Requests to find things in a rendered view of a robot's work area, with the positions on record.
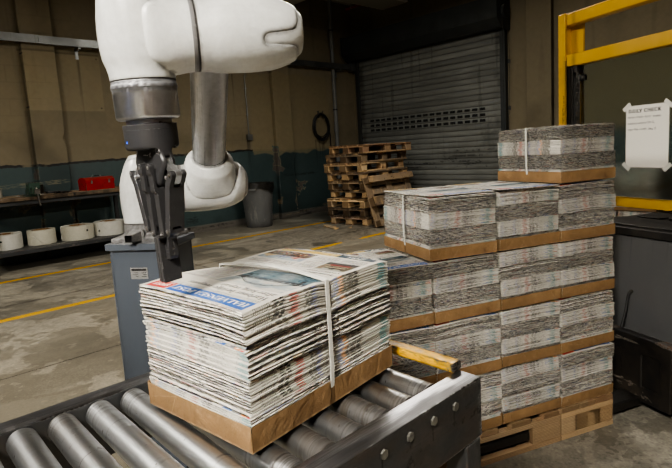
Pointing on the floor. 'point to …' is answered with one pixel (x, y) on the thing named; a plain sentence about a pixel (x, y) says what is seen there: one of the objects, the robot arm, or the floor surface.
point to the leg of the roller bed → (471, 455)
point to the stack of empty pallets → (352, 205)
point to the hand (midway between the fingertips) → (168, 257)
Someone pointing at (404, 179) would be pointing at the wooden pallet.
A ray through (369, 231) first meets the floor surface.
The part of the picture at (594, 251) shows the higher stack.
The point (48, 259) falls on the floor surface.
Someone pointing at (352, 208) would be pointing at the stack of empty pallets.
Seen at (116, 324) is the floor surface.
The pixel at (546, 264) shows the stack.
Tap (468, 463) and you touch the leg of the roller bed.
